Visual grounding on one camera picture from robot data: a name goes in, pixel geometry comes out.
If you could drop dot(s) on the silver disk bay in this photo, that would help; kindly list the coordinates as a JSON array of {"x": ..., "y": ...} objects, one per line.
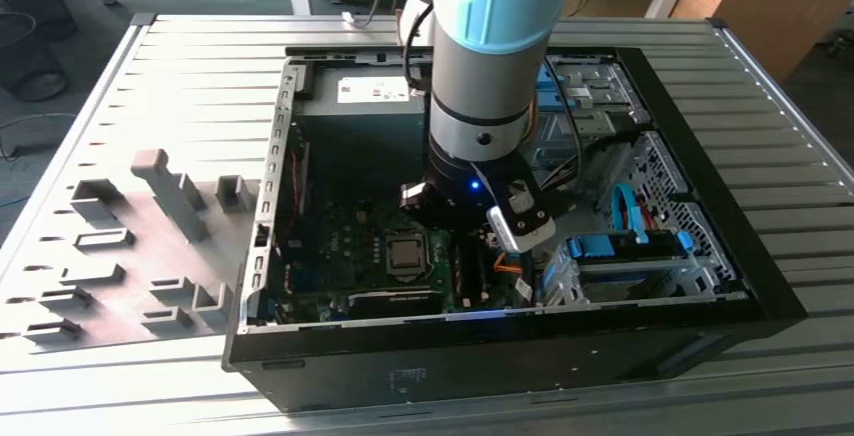
[{"x": 568, "y": 286}]

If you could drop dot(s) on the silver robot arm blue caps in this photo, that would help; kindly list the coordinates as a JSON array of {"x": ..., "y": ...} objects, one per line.
[{"x": 481, "y": 81}]

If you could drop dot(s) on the green motherboard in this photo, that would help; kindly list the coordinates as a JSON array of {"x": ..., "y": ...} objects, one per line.
[{"x": 347, "y": 261}]

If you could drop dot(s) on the hard disk in blue carrier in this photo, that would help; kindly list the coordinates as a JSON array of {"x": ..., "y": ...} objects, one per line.
[{"x": 590, "y": 247}]

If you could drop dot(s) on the silver CPU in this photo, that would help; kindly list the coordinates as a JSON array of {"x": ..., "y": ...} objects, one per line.
[{"x": 408, "y": 254}]

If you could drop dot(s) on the grey parts rack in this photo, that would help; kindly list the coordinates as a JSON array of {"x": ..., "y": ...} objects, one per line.
[{"x": 167, "y": 256}]

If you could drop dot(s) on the black graphics card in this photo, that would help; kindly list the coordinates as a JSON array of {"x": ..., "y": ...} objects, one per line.
[{"x": 394, "y": 303}]

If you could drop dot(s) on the grey power supply unit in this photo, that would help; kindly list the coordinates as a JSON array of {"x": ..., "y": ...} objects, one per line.
[{"x": 347, "y": 106}]

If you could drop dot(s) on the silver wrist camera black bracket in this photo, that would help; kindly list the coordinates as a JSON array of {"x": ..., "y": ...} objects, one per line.
[{"x": 530, "y": 238}]

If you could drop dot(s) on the black RAM slot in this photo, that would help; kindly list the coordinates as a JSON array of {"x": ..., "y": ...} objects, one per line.
[
  {"x": 457, "y": 281},
  {"x": 464, "y": 281}
]

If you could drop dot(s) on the grey metal drive cage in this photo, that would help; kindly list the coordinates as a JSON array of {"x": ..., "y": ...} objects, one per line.
[{"x": 601, "y": 126}]

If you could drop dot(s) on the wooden cabinet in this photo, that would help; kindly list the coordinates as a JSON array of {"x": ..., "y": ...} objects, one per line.
[{"x": 788, "y": 6}]

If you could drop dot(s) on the black chair base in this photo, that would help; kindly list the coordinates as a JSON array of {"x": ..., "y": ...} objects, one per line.
[{"x": 837, "y": 41}]

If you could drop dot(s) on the perforated metal cage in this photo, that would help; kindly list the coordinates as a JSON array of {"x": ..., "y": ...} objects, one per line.
[{"x": 668, "y": 191}]

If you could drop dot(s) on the black PC case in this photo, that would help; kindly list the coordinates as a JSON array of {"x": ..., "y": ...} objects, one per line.
[{"x": 468, "y": 371}]

